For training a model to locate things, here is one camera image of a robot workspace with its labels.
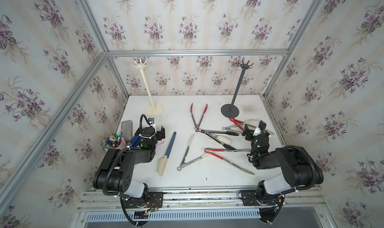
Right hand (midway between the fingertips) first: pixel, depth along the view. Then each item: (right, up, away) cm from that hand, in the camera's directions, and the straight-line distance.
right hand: (257, 126), depth 90 cm
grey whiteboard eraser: (-83, -3, +6) cm, 83 cm away
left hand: (-64, -1, +3) cm, 64 cm away
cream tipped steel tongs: (-45, -21, -6) cm, 50 cm away
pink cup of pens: (-84, -8, -6) cm, 85 cm away
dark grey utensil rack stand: (-10, +9, +21) cm, 25 cm away
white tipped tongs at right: (-5, 0, +15) cm, 16 cm away
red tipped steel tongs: (-37, -1, +12) cm, 38 cm away
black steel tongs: (-29, -5, +3) cm, 30 cm away
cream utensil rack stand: (-68, +10, +21) cm, 72 cm away
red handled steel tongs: (-10, -14, -1) cm, 17 cm away
